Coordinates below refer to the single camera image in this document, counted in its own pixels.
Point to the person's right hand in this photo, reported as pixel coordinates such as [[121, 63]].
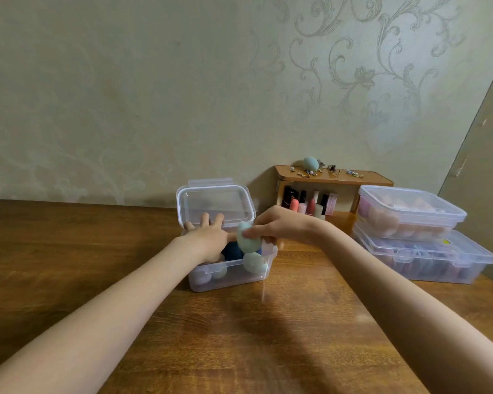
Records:
[[287, 225]]

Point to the person's left hand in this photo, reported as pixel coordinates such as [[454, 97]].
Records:
[[207, 237]]

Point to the clear square lidded container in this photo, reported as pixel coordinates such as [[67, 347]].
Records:
[[411, 201], [213, 201]]

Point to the clear compartment organizer box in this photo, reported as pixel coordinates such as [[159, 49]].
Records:
[[472, 254]]

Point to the person's right forearm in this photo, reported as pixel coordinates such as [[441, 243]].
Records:
[[402, 307]]

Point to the person's left forearm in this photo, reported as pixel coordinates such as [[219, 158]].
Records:
[[86, 320]]

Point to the row of lipsticks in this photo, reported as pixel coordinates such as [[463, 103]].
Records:
[[308, 205]]

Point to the small metal rings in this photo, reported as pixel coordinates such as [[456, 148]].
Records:
[[302, 172]]

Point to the small metal hair clips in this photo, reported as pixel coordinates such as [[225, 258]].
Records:
[[353, 173]]

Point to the wooden two-tier cosmetic rack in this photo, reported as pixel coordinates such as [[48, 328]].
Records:
[[374, 178]]

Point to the grey green door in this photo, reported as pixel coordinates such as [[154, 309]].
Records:
[[480, 201]]

